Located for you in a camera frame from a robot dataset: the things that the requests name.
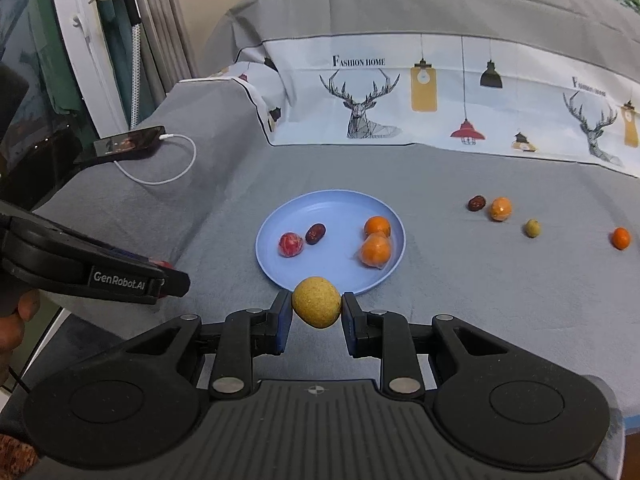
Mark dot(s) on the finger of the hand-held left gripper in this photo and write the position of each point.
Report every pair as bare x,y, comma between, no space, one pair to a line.
175,284

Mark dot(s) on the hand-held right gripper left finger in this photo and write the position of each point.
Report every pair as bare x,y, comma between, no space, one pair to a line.
284,321

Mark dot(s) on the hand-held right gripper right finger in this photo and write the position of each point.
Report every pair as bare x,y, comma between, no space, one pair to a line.
350,328

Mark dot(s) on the yellow round fruit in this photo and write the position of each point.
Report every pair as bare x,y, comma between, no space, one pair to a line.
316,302

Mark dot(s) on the plastic red fruit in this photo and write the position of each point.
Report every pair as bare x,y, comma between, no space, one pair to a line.
291,244

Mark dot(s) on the plastic orange fruit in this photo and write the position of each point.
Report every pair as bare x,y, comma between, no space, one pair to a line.
375,252
501,209

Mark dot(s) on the dark red jujube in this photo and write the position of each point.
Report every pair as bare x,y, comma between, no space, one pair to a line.
315,233
476,203

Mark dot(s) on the small orange fruit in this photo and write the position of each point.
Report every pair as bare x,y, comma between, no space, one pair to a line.
621,238
376,224

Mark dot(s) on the blue plastic plate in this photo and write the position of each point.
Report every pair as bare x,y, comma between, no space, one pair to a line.
335,210

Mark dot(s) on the person's left hand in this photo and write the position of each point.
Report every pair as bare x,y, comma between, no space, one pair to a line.
17,320

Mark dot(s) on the grey bedsheet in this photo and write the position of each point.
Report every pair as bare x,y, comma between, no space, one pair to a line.
450,285

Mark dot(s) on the black smartphone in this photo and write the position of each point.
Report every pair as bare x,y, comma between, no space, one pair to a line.
127,142

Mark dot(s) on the red patterned cloth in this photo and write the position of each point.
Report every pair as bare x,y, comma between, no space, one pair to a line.
12,452

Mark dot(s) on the small green fruit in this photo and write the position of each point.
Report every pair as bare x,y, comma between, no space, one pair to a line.
533,228

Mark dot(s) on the grey hanging garment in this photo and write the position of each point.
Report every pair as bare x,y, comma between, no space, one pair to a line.
165,25

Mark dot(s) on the printed deer pillow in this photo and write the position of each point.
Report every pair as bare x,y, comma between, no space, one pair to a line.
400,15

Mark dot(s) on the white door frame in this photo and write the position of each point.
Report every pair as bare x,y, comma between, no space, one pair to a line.
85,35

